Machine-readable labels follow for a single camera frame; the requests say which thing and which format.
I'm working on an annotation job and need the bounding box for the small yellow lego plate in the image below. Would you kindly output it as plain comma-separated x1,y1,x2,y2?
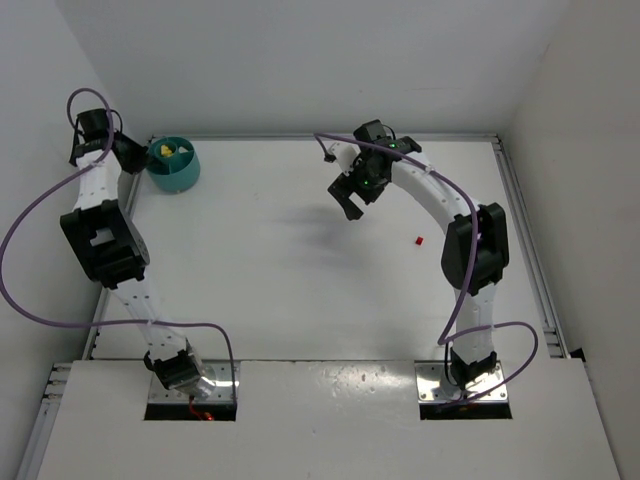
158,144,176,158

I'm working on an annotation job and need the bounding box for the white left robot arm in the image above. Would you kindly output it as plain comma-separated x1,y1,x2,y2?
60,108,206,398

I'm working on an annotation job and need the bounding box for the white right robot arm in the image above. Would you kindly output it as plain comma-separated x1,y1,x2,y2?
323,120,509,389

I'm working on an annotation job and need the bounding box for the teal divided round container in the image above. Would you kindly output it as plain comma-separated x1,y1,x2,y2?
146,136,201,194

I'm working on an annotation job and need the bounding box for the white front cover board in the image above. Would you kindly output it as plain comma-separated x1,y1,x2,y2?
39,360,618,479

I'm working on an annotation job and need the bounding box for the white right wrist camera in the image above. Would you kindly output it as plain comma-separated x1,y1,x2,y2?
324,142,359,176

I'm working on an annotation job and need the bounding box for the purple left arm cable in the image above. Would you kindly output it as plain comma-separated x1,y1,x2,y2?
0,88,238,404

